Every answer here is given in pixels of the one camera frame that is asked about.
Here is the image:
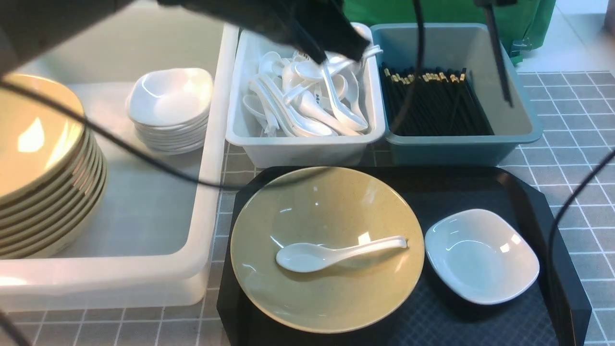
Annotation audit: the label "pile of white spoons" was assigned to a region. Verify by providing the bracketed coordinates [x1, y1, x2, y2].
[229, 31, 386, 144]

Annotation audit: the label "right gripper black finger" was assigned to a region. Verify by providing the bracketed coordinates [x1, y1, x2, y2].
[483, 4, 513, 107]

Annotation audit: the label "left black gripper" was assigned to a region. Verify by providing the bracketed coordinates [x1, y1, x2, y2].
[159, 0, 369, 64]

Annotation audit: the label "large white plastic tub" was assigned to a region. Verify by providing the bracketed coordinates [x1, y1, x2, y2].
[1, 0, 239, 312]

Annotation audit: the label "blue-grey chopstick bin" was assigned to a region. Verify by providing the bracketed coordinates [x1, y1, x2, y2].
[371, 23, 542, 166]

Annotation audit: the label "yellow noodle bowl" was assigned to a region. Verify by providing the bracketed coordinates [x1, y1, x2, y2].
[228, 167, 424, 334]

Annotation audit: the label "white soup spoon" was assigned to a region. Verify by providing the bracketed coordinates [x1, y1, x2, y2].
[275, 236, 408, 273]

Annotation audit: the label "white square sauce dish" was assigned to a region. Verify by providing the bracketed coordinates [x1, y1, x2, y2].
[424, 209, 540, 305]

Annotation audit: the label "white spoon bin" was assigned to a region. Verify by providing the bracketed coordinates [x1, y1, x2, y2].
[226, 31, 387, 169]

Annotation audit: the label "green cloth backdrop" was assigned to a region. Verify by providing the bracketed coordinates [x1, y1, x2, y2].
[343, 0, 556, 65]

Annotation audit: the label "stack of yellow bowls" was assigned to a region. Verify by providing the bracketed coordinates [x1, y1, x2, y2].
[0, 90, 108, 260]

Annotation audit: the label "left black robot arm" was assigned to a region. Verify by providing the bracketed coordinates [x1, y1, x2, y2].
[0, 0, 369, 75]

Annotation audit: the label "black serving tray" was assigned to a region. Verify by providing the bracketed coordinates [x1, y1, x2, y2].
[217, 166, 592, 346]

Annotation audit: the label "pile of black chopsticks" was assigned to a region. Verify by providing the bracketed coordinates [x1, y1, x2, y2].
[379, 62, 494, 136]

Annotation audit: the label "stack of white dishes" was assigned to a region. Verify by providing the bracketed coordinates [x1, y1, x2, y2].
[126, 68, 214, 155]

